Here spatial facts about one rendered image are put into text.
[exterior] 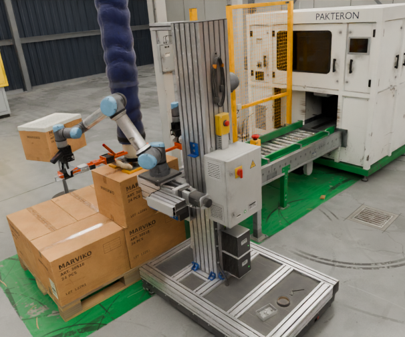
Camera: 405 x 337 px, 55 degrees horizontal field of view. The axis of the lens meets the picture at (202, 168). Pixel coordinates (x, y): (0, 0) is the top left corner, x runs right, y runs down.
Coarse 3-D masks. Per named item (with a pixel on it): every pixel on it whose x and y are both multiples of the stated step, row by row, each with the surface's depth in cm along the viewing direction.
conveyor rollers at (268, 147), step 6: (288, 132) 495; (294, 132) 497; (300, 132) 492; (306, 132) 494; (312, 132) 489; (276, 138) 477; (282, 138) 480; (288, 138) 474; (294, 138) 477; (300, 138) 472; (264, 144) 460; (270, 144) 462; (276, 144) 457; (282, 144) 459; (288, 144) 454; (264, 150) 447; (270, 150) 441; (276, 150) 445
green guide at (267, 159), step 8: (328, 128) 470; (312, 136) 449; (320, 136) 462; (296, 144) 432; (304, 144) 443; (272, 152) 409; (280, 152) 416; (288, 152) 425; (264, 160) 400; (272, 160) 408
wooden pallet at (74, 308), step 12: (24, 264) 347; (144, 264) 330; (36, 276) 323; (120, 276) 316; (132, 276) 325; (96, 288) 303; (108, 288) 321; (120, 288) 320; (84, 300) 309; (96, 300) 308; (60, 312) 295; (72, 312) 294
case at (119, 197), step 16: (176, 160) 329; (96, 176) 313; (112, 176) 302; (128, 176) 300; (96, 192) 323; (112, 192) 303; (128, 192) 299; (112, 208) 312; (128, 208) 303; (144, 208) 315; (128, 224) 307
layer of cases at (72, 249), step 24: (72, 192) 377; (24, 216) 338; (48, 216) 334; (72, 216) 331; (96, 216) 328; (168, 216) 336; (24, 240) 314; (48, 240) 298; (72, 240) 295; (96, 240) 293; (120, 240) 308; (144, 240) 324; (168, 240) 343; (48, 264) 276; (72, 264) 284; (96, 264) 298; (120, 264) 313; (48, 288) 302; (72, 288) 289
